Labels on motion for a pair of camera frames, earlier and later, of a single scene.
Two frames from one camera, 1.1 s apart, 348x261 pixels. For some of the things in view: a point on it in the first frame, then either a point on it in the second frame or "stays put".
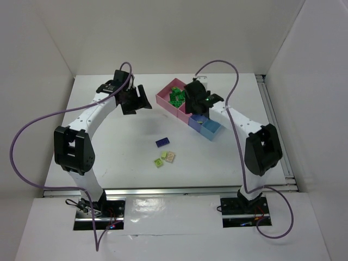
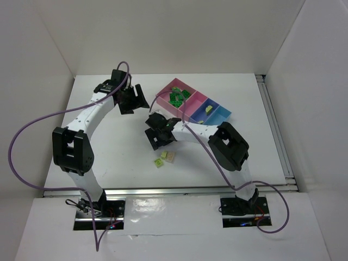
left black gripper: (135, 98) stays put
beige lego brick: (169, 156) stays put
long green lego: (176, 103) stays put
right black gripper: (193, 101) → (153, 133)
